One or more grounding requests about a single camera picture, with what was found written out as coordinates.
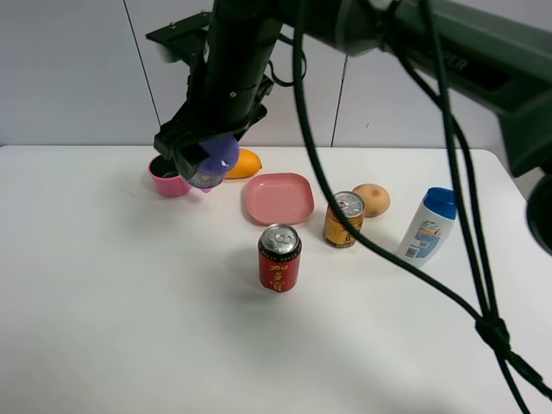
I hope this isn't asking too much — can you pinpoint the purple lidded jar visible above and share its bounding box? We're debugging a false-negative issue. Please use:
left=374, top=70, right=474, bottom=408
left=185, top=135, right=240, bottom=192

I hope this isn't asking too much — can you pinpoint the pink toy saucepan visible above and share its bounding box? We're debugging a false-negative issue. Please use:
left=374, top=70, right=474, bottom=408
left=147, top=155, right=212, bottom=198

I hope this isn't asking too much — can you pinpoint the yellow drink can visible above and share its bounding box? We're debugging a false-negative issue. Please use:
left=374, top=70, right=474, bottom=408
left=323, top=191, right=366, bottom=248

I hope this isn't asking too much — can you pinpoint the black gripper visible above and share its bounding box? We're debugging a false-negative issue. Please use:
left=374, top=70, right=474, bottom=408
left=146, top=11, right=275, bottom=179

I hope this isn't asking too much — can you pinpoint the red drink can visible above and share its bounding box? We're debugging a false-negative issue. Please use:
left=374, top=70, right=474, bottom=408
left=258, top=223, right=303, bottom=293

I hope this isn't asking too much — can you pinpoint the pink square plate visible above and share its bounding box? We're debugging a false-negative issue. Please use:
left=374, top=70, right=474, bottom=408
left=244, top=172, right=315, bottom=225

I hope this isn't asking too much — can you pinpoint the white blue-capped shampoo bottle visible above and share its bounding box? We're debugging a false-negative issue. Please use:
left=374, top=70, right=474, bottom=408
left=396, top=187, right=456, bottom=267

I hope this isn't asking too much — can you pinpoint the dark green robot arm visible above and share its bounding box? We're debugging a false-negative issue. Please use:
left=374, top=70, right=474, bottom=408
left=148, top=1, right=551, bottom=249

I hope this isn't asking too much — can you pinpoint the brown potato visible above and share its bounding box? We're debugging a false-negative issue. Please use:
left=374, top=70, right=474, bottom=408
left=353, top=184, right=391, bottom=218

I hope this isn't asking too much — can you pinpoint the black cable bundle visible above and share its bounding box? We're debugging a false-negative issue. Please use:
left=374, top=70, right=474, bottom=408
left=270, top=0, right=552, bottom=414

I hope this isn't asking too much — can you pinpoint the orange mango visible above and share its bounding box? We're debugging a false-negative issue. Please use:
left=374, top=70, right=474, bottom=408
left=226, top=148, right=262, bottom=179

